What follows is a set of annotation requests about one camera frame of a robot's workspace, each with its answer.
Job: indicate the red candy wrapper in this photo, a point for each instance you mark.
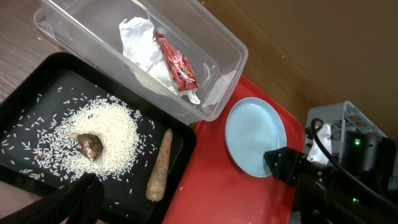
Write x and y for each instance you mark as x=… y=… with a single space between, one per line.
x=179 y=65

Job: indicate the light blue plate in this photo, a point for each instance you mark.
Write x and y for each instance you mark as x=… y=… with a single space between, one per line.
x=253 y=127

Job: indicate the clear plastic bin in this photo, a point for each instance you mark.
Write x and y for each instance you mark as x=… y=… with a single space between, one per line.
x=90 y=30

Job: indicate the white rice pile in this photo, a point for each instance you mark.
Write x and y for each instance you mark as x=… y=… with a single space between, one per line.
x=102 y=137

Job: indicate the dark food lump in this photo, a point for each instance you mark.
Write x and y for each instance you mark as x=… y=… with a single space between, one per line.
x=90 y=145

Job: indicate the black tray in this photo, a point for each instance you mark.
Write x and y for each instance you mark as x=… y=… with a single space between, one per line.
x=63 y=69

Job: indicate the brown sausage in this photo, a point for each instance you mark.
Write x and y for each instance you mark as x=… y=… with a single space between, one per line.
x=156 y=185

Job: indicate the grey dishwasher rack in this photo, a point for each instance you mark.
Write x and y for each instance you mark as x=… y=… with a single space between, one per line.
x=339 y=115

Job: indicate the white napkin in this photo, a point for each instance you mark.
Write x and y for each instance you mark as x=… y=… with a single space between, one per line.
x=142 y=49

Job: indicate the red serving tray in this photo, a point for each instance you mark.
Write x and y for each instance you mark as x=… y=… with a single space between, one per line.
x=214 y=189

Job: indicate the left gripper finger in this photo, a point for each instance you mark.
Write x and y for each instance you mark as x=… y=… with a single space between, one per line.
x=78 y=203

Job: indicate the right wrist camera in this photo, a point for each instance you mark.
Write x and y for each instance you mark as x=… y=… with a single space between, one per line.
x=315 y=153

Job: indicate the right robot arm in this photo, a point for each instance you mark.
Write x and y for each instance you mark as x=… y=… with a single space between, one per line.
x=353 y=189

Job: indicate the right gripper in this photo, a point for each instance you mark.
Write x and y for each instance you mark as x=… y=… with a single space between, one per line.
x=316 y=186

